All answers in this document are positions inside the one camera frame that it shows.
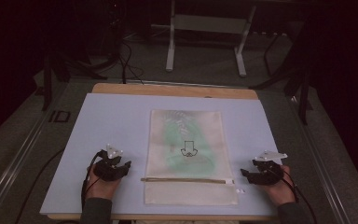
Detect metal floor rail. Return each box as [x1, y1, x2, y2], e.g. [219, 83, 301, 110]
[288, 96, 355, 224]
[0, 108, 57, 224]

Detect lavender table mat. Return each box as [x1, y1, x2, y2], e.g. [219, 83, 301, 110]
[39, 92, 289, 217]

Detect black floor cables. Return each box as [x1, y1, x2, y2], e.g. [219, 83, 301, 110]
[117, 40, 145, 86]

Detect green garment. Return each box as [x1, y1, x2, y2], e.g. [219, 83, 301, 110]
[162, 119, 216, 172]

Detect white metal stand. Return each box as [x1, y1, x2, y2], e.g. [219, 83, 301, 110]
[150, 0, 257, 78]

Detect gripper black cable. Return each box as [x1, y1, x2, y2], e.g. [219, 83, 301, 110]
[279, 169, 319, 224]
[80, 150, 107, 210]

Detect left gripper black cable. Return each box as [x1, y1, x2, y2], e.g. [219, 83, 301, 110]
[80, 150, 107, 210]

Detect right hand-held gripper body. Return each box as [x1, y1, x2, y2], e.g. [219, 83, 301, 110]
[251, 150, 289, 187]

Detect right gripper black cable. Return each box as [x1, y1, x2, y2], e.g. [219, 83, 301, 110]
[279, 169, 319, 224]

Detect person's right hand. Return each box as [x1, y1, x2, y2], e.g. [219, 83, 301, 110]
[260, 164, 296, 207]

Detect black stand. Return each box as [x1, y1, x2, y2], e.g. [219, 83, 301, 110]
[249, 18, 313, 126]
[41, 51, 109, 112]

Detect person's left hand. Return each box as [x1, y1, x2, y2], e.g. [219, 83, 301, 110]
[85, 163, 122, 201]

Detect cream mesh laundry bag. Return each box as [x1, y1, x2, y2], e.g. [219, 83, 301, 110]
[140, 108, 240, 206]

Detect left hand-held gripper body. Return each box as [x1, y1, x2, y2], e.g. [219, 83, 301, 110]
[92, 143, 129, 183]

